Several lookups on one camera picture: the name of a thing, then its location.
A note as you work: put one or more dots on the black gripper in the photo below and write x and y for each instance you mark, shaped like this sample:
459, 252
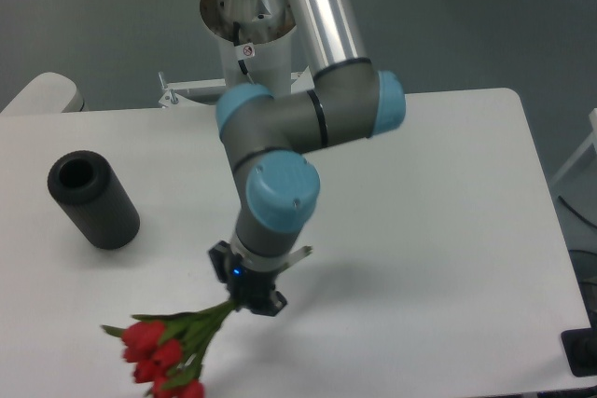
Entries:
250, 289

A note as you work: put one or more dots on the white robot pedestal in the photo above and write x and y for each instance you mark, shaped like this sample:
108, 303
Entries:
254, 62

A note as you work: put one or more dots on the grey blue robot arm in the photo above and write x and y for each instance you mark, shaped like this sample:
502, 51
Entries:
267, 138

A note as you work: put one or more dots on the black device at table edge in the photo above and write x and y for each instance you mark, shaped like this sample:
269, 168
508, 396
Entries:
580, 350

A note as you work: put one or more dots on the red tulip bouquet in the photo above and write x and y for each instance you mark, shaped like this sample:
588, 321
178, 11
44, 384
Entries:
168, 350

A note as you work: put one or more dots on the black ribbed cylinder vase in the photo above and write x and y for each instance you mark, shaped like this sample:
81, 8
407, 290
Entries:
85, 186

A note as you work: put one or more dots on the white furniture frame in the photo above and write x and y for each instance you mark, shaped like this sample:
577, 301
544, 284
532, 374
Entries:
581, 157

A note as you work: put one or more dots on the white chair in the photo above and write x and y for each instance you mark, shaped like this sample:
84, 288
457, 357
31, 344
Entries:
48, 93

